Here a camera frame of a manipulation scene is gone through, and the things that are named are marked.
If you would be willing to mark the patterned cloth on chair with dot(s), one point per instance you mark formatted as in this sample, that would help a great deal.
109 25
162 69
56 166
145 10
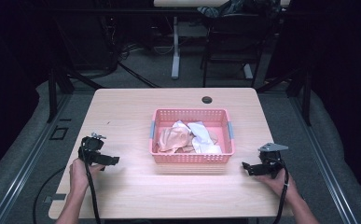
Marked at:
214 11

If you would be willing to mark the white desk foot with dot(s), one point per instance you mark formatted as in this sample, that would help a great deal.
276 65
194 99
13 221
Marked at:
248 71

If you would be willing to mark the person's right hand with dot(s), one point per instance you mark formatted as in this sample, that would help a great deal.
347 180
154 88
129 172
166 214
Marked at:
276 185

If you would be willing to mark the black chair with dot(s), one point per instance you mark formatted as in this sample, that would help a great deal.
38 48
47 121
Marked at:
231 34

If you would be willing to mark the beige cloth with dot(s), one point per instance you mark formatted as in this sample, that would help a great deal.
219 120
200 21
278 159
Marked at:
173 138

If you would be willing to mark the white cloth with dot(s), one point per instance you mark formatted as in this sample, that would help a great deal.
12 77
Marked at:
203 137

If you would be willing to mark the aluminium floor rail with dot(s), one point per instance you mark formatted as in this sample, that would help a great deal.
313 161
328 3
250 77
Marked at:
324 165
25 168

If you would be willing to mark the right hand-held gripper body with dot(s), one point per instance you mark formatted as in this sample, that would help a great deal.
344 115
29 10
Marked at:
271 158

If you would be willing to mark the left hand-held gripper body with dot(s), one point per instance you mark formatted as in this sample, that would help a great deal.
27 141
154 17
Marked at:
91 146

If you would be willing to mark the pink plastic basket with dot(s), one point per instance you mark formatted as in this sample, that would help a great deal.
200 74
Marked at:
172 116

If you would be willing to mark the black metal stand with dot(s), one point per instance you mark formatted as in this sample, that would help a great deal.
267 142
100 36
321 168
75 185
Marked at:
302 90
58 90

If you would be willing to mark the white desk leg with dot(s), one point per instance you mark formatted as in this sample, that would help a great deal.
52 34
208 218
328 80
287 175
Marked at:
175 46

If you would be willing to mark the person's left hand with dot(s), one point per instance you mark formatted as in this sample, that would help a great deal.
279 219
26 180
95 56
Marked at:
79 177

